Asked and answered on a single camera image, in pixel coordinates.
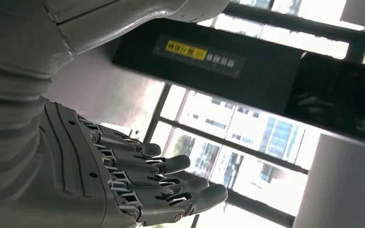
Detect black inbound scanner machine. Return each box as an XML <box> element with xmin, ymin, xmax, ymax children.
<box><xmin>44</xmin><ymin>19</ymin><xmax>365</xmax><ymax>145</ymax></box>

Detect dark window frame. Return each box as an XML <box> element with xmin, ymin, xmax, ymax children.
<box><xmin>144</xmin><ymin>0</ymin><xmax>365</xmax><ymax>228</ymax></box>

